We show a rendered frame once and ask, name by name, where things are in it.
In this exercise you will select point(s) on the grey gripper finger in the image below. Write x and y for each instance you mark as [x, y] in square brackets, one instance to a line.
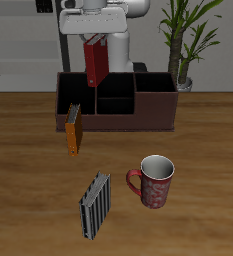
[103, 40]
[84, 37]

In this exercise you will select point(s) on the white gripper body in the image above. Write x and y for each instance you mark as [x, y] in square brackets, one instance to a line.
[93, 22]

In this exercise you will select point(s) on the red book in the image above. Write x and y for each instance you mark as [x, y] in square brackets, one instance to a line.
[96, 63]

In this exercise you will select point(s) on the dark brown desk caddy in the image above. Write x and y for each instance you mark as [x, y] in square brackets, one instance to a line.
[154, 110]

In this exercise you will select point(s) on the orange book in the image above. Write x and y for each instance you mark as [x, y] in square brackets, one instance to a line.
[74, 133]

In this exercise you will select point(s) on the black white striped book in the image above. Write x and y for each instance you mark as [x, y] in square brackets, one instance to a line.
[95, 206]

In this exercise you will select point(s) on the green pot plant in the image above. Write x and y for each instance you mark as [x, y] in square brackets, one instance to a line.
[179, 40]

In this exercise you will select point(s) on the red patterned mug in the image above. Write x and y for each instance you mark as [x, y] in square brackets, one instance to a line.
[154, 190]

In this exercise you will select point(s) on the black vertical post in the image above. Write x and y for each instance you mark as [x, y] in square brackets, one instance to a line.
[64, 50]

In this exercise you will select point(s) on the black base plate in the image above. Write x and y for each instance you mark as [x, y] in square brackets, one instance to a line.
[140, 67]

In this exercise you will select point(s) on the dark wall vent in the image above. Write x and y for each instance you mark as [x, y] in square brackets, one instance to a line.
[44, 5]

